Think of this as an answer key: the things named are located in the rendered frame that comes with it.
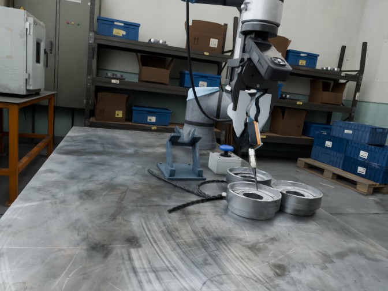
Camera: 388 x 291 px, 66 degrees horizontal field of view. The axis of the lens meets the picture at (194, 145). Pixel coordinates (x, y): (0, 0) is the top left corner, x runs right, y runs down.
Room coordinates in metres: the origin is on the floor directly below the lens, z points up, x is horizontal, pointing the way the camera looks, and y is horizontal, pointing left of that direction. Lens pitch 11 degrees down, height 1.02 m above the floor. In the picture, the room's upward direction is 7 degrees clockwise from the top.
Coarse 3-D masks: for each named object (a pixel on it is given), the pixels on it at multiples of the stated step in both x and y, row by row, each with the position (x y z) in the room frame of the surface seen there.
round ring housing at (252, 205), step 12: (228, 192) 0.55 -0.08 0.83; (240, 192) 0.57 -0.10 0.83; (252, 192) 0.58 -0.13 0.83; (264, 192) 0.59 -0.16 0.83; (276, 192) 0.57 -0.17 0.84; (228, 204) 0.56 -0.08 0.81; (240, 204) 0.52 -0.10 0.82; (252, 204) 0.51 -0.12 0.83; (264, 204) 0.51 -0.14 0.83; (276, 204) 0.52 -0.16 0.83; (252, 216) 0.52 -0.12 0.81; (264, 216) 0.52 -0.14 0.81
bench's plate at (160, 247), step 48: (96, 144) 0.97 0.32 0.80; (144, 144) 1.06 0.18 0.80; (48, 192) 0.53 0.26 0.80; (96, 192) 0.56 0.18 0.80; (144, 192) 0.59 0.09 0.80; (0, 240) 0.35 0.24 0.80; (48, 240) 0.37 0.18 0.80; (96, 240) 0.38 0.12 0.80; (144, 240) 0.40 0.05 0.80; (192, 240) 0.41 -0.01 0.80; (288, 240) 0.45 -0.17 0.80; (336, 240) 0.47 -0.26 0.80; (0, 288) 0.27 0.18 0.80; (48, 288) 0.28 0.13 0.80; (96, 288) 0.29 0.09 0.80; (144, 288) 0.30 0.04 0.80; (192, 288) 0.31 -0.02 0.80; (240, 288) 0.32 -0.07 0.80; (288, 288) 0.33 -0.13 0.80; (336, 288) 0.34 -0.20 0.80; (384, 288) 0.35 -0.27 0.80
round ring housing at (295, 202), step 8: (272, 184) 0.62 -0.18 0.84; (280, 184) 0.65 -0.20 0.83; (288, 184) 0.66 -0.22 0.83; (296, 184) 0.65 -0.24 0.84; (304, 184) 0.65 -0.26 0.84; (280, 192) 0.58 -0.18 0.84; (288, 192) 0.63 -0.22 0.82; (296, 192) 0.63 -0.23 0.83; (312, 192) 0.63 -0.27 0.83; (320, 192) 0.60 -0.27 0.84; (288, 200) 0.56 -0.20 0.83; (296, 200) 0.56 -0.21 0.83; (304, 200) 0.55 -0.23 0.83; (312, 200) 0.56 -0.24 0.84; (320, 200) 0.58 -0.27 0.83; (280, 208) 0.58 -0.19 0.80; (288, 208) 0.57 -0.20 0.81; (296, 208) 0.56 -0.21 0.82; (304, 208) 0.56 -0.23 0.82; (312, 208) 0.56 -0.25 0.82
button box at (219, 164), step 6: (210, 156) 0.84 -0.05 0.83; (216, 156) 0.80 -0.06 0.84; (222, 156) 0.81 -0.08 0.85; (228, 156) 0.81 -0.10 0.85; (234, 156) 0.83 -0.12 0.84; (210, 162) 0.84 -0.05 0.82; (216, 162) 0.79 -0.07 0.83; (222, 162) 0.79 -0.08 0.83; (228, 162) 0.79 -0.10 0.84; (234, 162) 0.80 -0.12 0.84; (240, 162) 0.80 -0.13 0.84; (210, 168) 0.83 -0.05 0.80; (216, 168) 0.79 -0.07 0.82; (222, 168) 0.79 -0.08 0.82; (228, 168) 0.79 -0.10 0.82
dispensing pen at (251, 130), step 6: (246, 120) 0.60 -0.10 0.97; (246, 126) 0.58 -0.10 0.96; (252, 126) 0.58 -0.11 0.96; (246, 132) 0.57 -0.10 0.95; (252, 132) 0.57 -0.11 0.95; (240, 138) 0.59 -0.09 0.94; (246, 138) 0.57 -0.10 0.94; (252, 138) 0.56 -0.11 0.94; (240, 144) 0.59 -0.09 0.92; (246, 144) 0.57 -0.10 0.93; (252, 144) 0.56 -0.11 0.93; (240, 150) 0.58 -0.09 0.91; (246, 150) 0.58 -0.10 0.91; (252, 150) 0.56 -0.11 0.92; (252, 156) 0.56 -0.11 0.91; (252, 162) 0.55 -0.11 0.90; (252, 168) 0.55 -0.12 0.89
